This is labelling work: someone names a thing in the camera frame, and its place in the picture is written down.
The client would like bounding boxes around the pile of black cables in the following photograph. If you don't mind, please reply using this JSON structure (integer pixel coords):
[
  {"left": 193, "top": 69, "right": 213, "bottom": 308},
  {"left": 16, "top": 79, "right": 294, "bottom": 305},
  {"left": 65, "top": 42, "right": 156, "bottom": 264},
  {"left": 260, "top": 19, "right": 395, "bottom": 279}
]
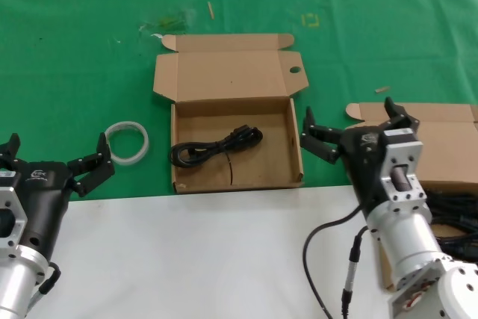
[{"left": 421, "top": 188, "right": 478, "bottom": 260}]

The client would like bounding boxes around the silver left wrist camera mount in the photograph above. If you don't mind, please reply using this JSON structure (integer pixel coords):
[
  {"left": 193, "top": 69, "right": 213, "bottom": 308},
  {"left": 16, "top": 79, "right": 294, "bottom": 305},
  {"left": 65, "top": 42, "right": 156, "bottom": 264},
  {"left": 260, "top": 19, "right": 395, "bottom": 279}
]
[{"left": 0, "top": 184, "right": 30, "bottom": 251}]

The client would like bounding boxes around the green table cloth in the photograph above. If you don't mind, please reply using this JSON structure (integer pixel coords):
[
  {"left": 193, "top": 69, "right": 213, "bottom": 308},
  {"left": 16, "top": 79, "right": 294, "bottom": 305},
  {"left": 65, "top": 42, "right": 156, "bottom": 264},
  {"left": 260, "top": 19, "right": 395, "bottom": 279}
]
[{"left": 0, "top": 0, "right": 478, "bottom": 202}]

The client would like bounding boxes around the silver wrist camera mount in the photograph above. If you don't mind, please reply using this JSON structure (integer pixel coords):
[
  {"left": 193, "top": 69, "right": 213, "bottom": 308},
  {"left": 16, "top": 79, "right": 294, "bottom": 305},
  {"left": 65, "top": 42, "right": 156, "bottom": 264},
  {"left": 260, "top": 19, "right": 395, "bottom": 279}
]
[
  {"left": 0, "top": 184, "right": 30, "bottom": 251},
  {"left": 379, "top": 127, "right": 429, "bottom": 217}
]

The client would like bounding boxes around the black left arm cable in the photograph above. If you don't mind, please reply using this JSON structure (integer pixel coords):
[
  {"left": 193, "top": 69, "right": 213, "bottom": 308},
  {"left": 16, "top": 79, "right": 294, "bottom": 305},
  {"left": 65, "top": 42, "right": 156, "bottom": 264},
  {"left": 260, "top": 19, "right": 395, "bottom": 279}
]
[{"left": 28, "top": 261, "right": 61, "bottom": 316}]

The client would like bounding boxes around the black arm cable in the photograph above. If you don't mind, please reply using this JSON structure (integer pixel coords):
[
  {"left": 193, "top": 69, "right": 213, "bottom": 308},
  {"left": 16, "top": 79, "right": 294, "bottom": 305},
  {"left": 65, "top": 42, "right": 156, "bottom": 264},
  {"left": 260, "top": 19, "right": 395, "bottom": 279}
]
[
  {"left": 302, "top": 205, "right": 369, "bottom": 319},
  {"left": 28, "top": 261, "right": 61, "bottom": 316}
]

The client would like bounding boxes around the clear plastic wrapper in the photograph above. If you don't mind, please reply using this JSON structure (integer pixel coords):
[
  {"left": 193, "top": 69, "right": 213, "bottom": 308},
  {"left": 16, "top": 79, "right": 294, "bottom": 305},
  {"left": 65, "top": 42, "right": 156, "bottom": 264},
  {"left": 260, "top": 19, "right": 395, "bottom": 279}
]
[{"left": 138, "top": 7, "right": 199, "bottom": 40}]

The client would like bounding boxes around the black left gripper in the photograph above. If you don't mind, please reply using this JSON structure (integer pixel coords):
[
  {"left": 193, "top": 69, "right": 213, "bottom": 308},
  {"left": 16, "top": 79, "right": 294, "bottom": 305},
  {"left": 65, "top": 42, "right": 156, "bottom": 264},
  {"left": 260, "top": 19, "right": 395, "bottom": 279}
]
[{"left": 0, "top": 131, "right": 116, "bottom": 260}]

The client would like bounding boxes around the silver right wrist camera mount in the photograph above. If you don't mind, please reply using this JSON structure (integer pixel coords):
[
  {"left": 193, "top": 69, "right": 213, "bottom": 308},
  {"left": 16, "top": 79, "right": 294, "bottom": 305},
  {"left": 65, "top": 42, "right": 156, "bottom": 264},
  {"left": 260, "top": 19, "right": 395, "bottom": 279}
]
[{"left": 379, "top": 127, "right": 429, "bottom": 217}]

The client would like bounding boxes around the empty open cardboard box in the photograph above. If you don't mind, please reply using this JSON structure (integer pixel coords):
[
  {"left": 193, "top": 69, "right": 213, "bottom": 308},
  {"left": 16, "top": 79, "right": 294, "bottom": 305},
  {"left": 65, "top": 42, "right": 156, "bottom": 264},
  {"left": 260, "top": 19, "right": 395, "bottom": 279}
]
[{"left": 152, "top": 33, "right": 309, "bottom": 195}]

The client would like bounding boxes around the cable with silver plug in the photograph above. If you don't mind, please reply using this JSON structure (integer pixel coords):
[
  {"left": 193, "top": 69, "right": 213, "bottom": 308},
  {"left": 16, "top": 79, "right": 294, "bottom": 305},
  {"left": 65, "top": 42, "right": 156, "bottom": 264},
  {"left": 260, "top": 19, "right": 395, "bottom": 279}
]
[{"left": 341, "top": 225, "right": 370, "bottom": 319}]

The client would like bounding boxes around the translucent white tape roll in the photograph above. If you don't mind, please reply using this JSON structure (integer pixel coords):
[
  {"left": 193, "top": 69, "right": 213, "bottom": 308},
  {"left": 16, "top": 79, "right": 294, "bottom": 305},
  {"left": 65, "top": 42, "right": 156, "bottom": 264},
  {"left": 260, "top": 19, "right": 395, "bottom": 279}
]
[{"left": 104, "top": 120, "right": 151, "bottom": 166}]

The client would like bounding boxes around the cardboard box holding cables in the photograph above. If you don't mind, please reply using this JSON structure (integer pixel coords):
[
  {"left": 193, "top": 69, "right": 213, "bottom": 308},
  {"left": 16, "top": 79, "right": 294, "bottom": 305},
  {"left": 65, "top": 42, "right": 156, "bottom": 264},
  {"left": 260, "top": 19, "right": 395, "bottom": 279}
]
[{"left": 345, "top": 102, "right": 478, "bottom": 290}]

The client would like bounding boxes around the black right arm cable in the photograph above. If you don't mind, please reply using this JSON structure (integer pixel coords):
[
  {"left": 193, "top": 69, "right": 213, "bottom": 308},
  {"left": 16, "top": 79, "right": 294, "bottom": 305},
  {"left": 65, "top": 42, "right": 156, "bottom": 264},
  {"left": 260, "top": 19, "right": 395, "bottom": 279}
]
[{"left": 302, "top": 205, "right": 369, "bottom": 319}]

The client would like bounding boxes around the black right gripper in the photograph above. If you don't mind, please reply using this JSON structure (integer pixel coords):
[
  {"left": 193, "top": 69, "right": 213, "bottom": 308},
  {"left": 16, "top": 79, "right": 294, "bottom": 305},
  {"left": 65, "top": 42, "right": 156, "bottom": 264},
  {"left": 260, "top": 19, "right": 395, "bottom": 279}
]
[{"left": 299, "top": 96, "right": 421, "bottom": 217}]

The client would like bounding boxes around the black power cable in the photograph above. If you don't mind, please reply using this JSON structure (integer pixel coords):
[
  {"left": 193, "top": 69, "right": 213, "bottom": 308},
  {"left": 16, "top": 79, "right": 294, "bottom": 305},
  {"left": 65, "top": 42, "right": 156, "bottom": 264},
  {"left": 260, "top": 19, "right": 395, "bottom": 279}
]
[{"left": 170, "top": 126, "right": 264, "bottom": 188}]

